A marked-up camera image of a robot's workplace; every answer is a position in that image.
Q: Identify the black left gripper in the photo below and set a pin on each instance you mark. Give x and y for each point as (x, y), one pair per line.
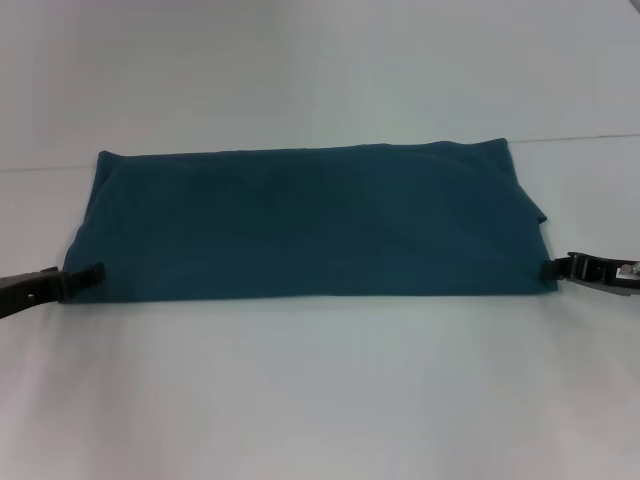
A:
(30, 290)

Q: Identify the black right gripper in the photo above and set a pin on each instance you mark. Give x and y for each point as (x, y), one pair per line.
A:
(600, 275)

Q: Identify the teal t-shirt with FREE print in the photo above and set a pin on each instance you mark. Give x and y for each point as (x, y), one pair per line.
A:
(310, 225)

